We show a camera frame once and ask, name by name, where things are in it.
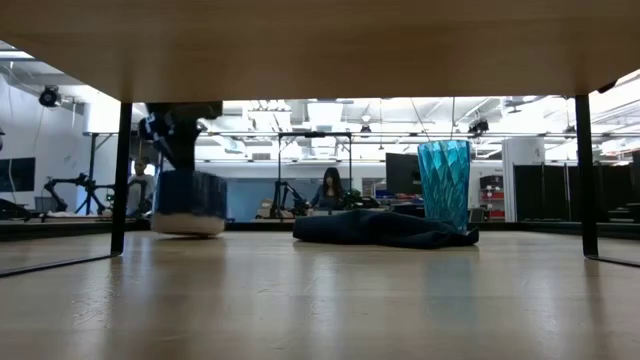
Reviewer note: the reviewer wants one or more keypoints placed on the wooden shelf board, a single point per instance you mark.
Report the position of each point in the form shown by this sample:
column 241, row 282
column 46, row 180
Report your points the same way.
column 320, row 50

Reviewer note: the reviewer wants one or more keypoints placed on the black metal shelf leg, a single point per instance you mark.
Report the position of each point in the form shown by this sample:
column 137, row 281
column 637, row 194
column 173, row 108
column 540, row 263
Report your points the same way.
column 121, row 175
column 586, row 175

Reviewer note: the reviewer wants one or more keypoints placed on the black monitor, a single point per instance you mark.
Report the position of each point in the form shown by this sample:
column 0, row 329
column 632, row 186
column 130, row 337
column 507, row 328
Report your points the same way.
column 402, row 172

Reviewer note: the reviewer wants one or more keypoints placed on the dark blue cloth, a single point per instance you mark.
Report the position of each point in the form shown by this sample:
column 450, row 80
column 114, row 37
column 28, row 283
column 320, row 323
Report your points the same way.
column 375, row 230

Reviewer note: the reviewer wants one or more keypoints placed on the person standing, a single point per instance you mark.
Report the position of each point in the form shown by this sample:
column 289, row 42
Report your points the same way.
column 142, row 190

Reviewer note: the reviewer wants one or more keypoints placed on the black metal frame stand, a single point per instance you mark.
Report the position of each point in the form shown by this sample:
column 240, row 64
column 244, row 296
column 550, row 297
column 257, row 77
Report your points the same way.
column 315, row 134

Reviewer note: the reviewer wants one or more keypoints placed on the blue and white ceramic mug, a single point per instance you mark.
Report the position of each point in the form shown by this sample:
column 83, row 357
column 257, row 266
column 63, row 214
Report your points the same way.
column 189, row 200

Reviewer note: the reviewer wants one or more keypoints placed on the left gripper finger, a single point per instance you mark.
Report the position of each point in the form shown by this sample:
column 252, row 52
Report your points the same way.
column 155, row 132
column 186, row 150

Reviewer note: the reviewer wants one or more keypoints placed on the black partition wall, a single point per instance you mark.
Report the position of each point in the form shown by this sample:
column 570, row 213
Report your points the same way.
column 550, row 190

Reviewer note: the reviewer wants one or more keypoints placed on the white column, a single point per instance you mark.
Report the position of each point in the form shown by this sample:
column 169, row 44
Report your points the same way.
column 522, row 150

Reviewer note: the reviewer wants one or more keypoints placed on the black wall panel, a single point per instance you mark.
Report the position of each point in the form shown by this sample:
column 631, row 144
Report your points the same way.
column 17, row 175

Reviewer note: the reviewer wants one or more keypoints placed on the person with long hair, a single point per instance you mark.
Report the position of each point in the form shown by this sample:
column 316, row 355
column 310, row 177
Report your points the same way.
column 329, row 192

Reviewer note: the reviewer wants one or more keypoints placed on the shelf with red bins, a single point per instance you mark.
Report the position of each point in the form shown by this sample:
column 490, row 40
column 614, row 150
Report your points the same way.
column 492, row 195

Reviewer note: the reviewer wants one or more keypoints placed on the teal faceted plastic cup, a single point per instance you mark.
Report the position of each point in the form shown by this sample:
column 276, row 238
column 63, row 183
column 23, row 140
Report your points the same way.
column 444, row 185

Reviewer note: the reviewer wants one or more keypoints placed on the black background robot arm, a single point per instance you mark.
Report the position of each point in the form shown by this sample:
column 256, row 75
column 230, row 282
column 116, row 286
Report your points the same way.
column 82, row 182
column 287, row 192

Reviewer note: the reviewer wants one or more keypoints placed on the black ceiling camera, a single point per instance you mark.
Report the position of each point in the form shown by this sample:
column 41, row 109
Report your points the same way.
column 49, row 96

